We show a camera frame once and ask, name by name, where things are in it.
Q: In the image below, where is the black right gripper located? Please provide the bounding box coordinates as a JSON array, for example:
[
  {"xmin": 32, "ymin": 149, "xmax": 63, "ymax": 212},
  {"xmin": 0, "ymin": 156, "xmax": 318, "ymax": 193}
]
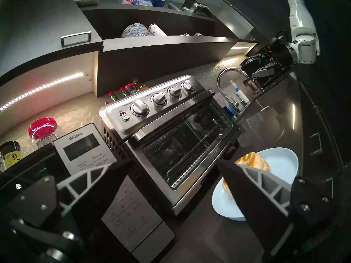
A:
[{"xmin": 240, "ymin": 43, "xmax": 296, "ymax": 87}]

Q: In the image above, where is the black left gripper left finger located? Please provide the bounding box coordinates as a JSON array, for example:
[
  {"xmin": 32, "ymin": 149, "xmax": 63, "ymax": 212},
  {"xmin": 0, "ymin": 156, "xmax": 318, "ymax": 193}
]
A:
[{"xmin": 8, "ymin": 159, "xmax": 135, "ymax": 238}]

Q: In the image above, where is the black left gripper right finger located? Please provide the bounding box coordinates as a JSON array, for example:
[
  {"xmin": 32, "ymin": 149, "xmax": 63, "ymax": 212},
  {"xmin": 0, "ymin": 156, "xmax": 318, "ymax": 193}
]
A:
[{"xmin": 217, "ymin": 159, "xmax": 340, "ymax": 261}]

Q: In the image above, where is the toasted bagel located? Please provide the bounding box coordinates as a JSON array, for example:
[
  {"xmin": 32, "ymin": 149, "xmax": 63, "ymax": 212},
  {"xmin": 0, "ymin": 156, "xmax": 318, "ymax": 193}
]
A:
[{"xmin": 222, "ymin": 152, "xmax": 270, "ymax": 194}]

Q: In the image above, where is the light blue plate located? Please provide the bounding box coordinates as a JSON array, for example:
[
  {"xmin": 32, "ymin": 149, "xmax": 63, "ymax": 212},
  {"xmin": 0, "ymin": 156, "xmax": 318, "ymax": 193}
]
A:
[{"xmin": 212, "ymin": 147, "xmax": 299, "ymax": 221}]

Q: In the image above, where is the silver oven knob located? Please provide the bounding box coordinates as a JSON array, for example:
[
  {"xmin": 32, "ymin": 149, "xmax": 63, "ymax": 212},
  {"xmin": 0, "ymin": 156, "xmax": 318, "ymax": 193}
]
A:
[
  {"xmin": 181, "ymin": 79, "xmax": 196, "ymax": 92},
  {"xmin": 151, "ymin": 91, "xmax": 168, "ymax": 107},
  {"xmin": 167, "ymin": 86, "xmax": 183, "ymax": 99},
  {"xmin": 130, "ymin": 99, "xmax": 150, "ymax": 118}
]

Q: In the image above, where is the stainless steel toaster oven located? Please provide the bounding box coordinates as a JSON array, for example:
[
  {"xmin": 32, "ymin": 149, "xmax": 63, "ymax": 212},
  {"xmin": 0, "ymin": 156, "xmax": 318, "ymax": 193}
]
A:
[{"xmin": 99, "ymin": 75, "xmax": 242, "ymax": 216}]

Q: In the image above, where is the white bottle blue cap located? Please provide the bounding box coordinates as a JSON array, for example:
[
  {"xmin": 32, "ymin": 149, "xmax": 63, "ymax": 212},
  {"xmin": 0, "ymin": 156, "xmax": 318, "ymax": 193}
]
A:
[{"xmin": 230, "ymin": 80, "xmax": 250, "ymax": 104}]

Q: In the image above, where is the chrome gooseneck faucet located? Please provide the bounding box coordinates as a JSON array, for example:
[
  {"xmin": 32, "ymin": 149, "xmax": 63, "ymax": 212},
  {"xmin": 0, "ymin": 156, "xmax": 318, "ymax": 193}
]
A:
[{"xmin": 217, "ymin": 67, "xmax": 248, "ymax": 115}]

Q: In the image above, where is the black silver microwave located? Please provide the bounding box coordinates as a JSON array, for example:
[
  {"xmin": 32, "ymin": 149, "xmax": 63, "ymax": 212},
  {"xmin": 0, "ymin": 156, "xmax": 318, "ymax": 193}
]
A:
[{"xmin": 0, "ymin": 123, "xmax": 176, "ymax": 263}]

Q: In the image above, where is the stainless steel sink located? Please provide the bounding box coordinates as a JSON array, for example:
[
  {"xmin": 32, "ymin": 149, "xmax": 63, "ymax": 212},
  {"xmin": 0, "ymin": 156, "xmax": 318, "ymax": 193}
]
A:
[{"xmin": 241, "ymin": 73, "xmax": 305, "ymax": 161}]

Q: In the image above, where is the dark wood base cabinet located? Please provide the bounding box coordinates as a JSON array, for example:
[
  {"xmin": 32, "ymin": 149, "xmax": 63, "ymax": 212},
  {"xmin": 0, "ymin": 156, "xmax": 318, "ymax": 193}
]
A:
[{"xmin": 298, "ymin": 73, "xmax": 344, "ymax": 211}]

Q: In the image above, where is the red lid clear snack jar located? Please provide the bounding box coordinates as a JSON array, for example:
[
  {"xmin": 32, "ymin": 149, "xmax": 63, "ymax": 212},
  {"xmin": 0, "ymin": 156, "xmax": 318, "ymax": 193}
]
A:
[{"xmin": 28, "ymin": 117, "xmax": 58, "ymax": 149}]

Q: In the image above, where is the black shelf device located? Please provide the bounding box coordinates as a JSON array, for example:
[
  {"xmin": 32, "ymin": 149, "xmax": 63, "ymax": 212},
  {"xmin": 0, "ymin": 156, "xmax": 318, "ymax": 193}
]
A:
[{"xmin": 181, "ymin": 0, "xmax": 210, "ymax": 16}]

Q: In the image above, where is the yellow label snack jar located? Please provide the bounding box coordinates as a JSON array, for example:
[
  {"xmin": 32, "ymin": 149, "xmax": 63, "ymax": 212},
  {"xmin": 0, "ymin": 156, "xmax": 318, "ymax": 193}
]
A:
[{"xmin": 0, "ymin": 141, "xmax": 22, "ymax": 173}]

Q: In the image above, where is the white dotted cup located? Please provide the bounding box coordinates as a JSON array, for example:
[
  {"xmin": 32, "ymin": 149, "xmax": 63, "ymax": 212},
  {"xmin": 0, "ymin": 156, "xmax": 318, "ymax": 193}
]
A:
[{"xmin": 148, "ymin": 23, "xmax": 167, "ymax": 36}]

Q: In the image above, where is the large orange Tabasco bottle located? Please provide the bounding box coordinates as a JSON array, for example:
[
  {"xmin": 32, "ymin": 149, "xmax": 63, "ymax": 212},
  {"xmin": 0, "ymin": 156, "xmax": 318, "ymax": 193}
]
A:
[{"xmin": 133, "ymin": 78, "xmax": 149, "ymax": 92}]

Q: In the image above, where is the LED light strip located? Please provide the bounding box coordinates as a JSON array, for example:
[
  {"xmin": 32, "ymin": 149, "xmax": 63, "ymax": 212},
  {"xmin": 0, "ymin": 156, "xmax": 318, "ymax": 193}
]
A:
[{"xmin": 0, "ymin": 72, "xmax": 84, "ymax": 112}]

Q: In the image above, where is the stack of patterned plates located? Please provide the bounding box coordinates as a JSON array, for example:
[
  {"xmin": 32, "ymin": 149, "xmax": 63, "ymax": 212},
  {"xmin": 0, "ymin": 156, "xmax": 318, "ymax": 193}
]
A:
[{"xmin": 121, "ymin": 23, "xmax": 154, "ymax": 38}]

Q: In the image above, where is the red white plastic bag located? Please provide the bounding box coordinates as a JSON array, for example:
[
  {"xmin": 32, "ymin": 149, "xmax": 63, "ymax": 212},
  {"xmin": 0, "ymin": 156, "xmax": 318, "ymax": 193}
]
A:
[{"xmin": 121, "ymin": 0, "xmax": 152, "ymax": 7}]

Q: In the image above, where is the dark wall shelf unit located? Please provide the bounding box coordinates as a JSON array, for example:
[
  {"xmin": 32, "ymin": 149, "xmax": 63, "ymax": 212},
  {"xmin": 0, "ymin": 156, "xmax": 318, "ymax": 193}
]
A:
[{"xmin": 80, "ymin": 0, "xmax": 258, "ymax": 97}]

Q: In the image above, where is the silver wall cabinet handle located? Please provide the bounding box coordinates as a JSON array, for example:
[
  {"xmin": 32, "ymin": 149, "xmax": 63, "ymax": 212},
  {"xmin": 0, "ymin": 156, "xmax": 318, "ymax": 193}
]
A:
[{"xmin": 61, "ymin": 31, "xmax": 92, "ymax": 47}]

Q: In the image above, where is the grey wall cabinet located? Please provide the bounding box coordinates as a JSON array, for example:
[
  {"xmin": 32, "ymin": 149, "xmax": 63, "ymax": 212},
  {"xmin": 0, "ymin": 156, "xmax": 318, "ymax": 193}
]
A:
[{"xmin": 0, "ymin": 0, "xmax": 103, "ymax": 82}]

